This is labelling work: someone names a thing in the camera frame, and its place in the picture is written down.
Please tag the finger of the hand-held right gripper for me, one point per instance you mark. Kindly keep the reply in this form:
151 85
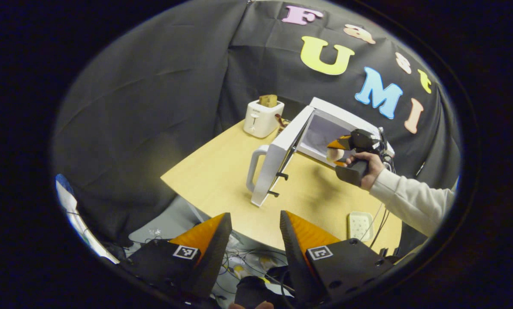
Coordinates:
342 143
341 163

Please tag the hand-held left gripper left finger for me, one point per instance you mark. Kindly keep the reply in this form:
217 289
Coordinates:
211 262

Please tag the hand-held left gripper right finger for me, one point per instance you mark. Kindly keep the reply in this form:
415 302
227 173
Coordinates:
297 266

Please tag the beige round bun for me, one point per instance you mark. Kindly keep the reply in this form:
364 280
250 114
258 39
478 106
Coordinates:
334 155

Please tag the white microwave oven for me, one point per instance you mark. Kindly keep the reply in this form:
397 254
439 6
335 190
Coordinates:
277 159

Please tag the pale dotted rectangular tray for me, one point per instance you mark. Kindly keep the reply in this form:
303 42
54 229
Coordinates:
360 226

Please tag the white toaster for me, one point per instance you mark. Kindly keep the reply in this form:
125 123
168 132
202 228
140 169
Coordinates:
260 120

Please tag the brown bread slice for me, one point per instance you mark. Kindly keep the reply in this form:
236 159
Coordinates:
268 101

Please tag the white panel with blue edge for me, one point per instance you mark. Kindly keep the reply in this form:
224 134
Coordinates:
74 214

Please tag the black backdrop cloth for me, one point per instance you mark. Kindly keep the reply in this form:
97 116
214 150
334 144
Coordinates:
153 107

